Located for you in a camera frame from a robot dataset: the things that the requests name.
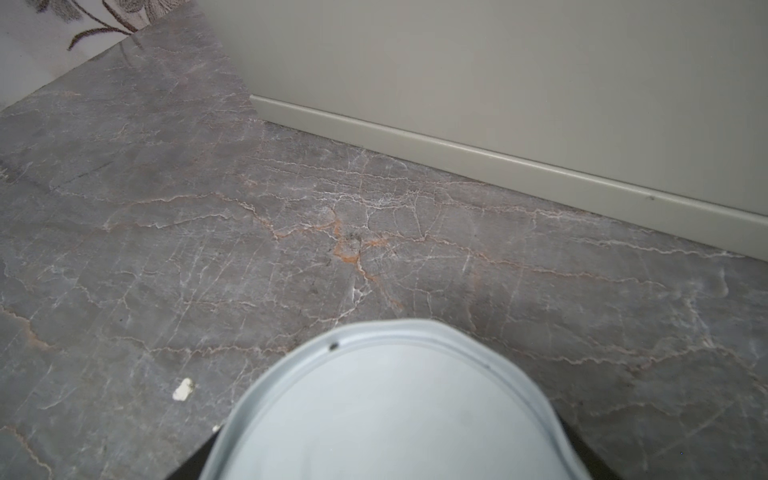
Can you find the grey metal cabinet counter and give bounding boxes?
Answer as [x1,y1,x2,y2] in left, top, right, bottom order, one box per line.
[200,1,767,259]

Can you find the teal label can front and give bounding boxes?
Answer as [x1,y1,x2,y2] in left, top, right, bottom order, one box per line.
[202,319,589,479]

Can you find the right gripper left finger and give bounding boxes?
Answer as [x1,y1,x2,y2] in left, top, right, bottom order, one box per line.
[166,432,219,480]

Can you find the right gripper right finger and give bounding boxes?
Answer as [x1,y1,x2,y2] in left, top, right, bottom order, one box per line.
[558,416,621,480]

